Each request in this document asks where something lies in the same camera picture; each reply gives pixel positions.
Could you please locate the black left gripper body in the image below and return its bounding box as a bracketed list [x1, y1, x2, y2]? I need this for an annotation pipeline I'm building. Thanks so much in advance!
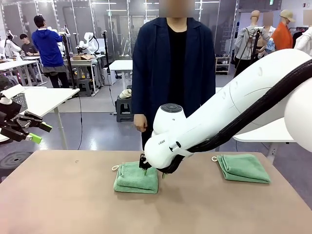
[0, 101, 25, 134]

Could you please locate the green terry towel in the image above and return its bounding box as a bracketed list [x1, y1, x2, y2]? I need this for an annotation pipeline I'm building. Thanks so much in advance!
[111, 160, 159, 195]
[211, 153, 272, 184]

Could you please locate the person's right forearm navy sleeve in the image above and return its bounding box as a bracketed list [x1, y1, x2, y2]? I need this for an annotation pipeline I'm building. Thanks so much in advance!
[133, 85, 147, 117]

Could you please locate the gray plastic woven basket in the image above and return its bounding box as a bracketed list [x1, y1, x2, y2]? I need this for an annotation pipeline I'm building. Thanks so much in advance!
[11, 92, 27, 108]

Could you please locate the person's right hand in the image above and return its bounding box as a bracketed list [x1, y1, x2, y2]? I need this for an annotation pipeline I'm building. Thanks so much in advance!
[133, 114, 148, 132]

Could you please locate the white table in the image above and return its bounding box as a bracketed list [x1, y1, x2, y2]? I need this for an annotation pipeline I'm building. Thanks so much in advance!
[215, 86, 297, 164]
[0, 87, 80, 151]
[0, 59, 46, 86]
[109, 59, 134, 91]

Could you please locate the gray plastic step stool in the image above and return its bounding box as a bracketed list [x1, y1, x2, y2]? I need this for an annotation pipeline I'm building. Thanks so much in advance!
[116, 96, 134, 122]
[0, 151, 34, 182]
[77, 78, 93, 98]

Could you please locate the seated person in black shirt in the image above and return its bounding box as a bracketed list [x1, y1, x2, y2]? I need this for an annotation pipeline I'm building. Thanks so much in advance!
[19, 33, 41, 83]

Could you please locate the beige crumpled cloth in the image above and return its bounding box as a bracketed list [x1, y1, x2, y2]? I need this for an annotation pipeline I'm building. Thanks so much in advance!
[118, 89, 133, 99]

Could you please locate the person in blue hoodie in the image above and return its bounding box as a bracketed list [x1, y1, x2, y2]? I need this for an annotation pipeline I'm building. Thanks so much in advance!
[31, 15, 70, 89]

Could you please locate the gray workbench desk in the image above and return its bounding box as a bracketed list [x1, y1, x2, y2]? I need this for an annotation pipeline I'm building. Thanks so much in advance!
[70, 57, 107, 95]

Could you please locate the white computer tower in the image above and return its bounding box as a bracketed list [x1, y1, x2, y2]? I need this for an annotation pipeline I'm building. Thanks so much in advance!
[102, 67, 117, 86]

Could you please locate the person in navy jacket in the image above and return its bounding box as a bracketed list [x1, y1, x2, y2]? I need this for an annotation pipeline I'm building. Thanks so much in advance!
[131, 0, 217, 151]

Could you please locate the white shoe shelf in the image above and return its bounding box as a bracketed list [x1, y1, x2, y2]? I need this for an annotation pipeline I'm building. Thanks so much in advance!
[215, 56, 232, 75]

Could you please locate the mannequin in gray shirt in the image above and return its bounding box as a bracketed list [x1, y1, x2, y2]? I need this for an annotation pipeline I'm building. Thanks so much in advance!
[235, 10, 271, 78]

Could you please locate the mannequin in floral outfit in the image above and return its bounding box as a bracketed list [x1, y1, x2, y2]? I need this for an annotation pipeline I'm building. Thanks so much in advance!
[262, 11, 277, 54]

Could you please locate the mannequin in orange jacket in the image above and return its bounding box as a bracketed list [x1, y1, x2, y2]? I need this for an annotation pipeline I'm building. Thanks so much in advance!
[270, 9, 297, 51]

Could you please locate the clothes rack with garments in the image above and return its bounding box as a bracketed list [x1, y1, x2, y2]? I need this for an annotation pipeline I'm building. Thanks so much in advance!
[289, 26, 312, 48]

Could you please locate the mannequin with orange trousers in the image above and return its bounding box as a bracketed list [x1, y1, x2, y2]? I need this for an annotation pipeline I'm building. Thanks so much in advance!
[293, 18, 312, 51]

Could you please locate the black camera tripod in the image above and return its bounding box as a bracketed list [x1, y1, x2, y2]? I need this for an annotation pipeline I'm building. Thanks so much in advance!
[58, 30, 77, 90]
[235, 26, 265, 66]

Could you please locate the black camera stand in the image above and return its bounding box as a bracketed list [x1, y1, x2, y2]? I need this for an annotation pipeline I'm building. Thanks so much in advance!
[102, 30, 112, 76]

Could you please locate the right arm black cable bundle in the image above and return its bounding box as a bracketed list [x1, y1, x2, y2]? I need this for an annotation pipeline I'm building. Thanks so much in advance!
[159, 57, 312, 175]

